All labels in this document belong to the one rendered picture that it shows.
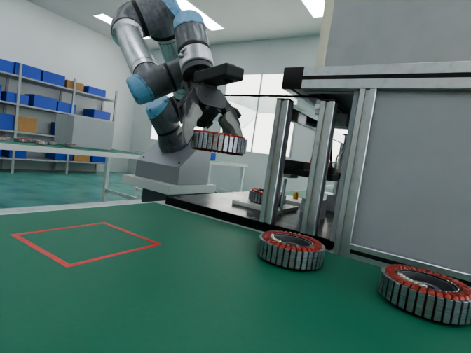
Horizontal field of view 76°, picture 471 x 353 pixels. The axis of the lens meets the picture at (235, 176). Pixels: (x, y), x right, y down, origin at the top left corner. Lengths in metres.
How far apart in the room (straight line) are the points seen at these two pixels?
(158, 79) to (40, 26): 7.12
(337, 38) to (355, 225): 0.43
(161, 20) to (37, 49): 6.70
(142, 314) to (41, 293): 0.11
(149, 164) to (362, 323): 1.21
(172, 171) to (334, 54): 0.85
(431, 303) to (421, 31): 0.53
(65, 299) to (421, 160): 0.56
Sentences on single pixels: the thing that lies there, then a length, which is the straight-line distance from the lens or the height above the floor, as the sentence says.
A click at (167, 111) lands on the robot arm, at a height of 1.06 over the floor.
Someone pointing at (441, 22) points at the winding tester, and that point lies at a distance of 0.78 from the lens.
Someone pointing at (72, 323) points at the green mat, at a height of 0.75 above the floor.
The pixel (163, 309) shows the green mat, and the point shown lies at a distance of 0.34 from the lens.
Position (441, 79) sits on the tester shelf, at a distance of 0.63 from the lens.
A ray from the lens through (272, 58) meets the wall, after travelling 6.60.
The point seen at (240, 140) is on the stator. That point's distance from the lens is 0.56.
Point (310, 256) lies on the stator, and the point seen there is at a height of 0.78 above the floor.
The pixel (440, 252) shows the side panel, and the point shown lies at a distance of 0.63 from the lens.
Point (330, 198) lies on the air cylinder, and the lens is 1.07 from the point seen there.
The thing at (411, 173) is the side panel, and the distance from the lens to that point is 0.62.
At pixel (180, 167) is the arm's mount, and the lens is 1.33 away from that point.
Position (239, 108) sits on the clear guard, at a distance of 0.93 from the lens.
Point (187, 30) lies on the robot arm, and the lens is 0.75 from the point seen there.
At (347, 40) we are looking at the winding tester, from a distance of 0.80.
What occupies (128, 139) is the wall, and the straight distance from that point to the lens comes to 8.88.
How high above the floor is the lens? 0.92
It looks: 4 degrees down
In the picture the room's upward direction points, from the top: 8 degrees clockwise
